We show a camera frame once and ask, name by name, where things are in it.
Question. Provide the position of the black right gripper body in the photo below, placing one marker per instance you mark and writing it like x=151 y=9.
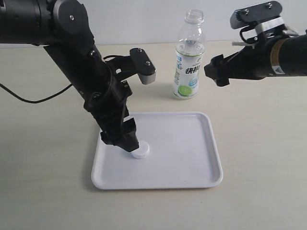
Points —
x=259 y=59

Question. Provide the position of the clear labelled drink bottle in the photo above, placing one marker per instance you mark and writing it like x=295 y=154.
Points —
x=190 y=49

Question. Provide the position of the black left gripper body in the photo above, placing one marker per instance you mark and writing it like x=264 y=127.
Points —
x=109 y=107

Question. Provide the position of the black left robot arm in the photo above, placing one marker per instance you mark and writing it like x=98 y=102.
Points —
x=62 y=28

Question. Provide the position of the white rectangular plastic tray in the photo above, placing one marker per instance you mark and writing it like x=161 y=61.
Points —
x=183 y=155

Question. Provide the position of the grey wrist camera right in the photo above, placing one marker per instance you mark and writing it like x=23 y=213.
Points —
x=257 y=13

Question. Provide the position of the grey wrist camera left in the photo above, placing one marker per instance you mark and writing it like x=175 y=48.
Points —
x=144 y=65

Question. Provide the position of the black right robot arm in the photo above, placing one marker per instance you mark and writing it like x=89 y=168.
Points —
x=294 y=54

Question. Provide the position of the white bottle cap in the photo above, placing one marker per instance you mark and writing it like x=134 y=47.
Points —
x=143 y=150

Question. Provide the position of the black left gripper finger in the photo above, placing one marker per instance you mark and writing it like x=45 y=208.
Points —
x=113 y=138
x=129 y=141

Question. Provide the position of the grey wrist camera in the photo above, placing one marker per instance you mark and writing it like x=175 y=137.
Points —
x=257 y=13
x=144 y=65

